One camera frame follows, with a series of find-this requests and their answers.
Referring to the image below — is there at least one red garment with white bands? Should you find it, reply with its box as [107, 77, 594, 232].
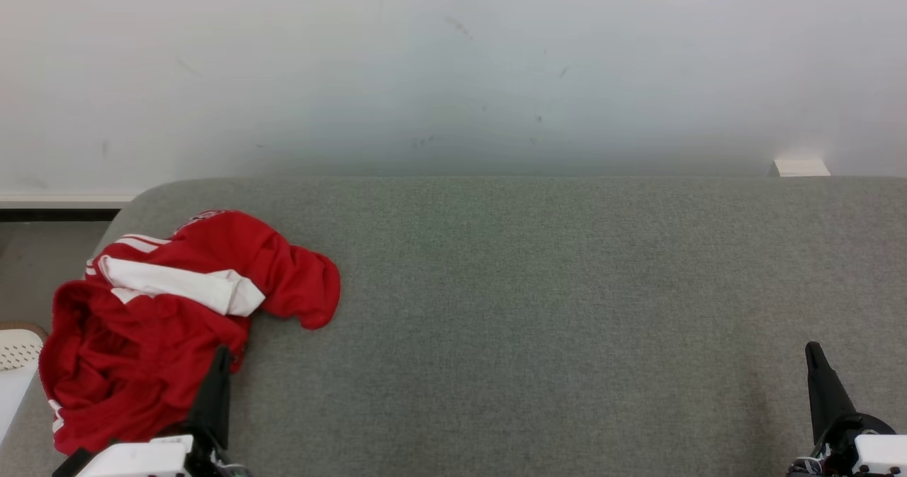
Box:
[39, 256, 266, 456]

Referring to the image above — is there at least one small white wall box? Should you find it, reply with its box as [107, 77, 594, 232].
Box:
[772, 158, 831, 178]

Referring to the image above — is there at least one white laundry basket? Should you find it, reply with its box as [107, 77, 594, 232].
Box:
[0, 327, 45, 444]

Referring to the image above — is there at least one red jersey black number print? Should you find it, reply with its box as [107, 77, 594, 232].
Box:
[85, 210, 342, 330]

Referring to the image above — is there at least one grey fabric mat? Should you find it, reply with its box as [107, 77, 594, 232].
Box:
[0, 176, 907, 477]

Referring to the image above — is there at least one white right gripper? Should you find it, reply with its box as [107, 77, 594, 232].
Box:
[787, 342, 907, 477]

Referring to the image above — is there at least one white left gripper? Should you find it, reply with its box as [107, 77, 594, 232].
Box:
[53, 346, 249, 477]

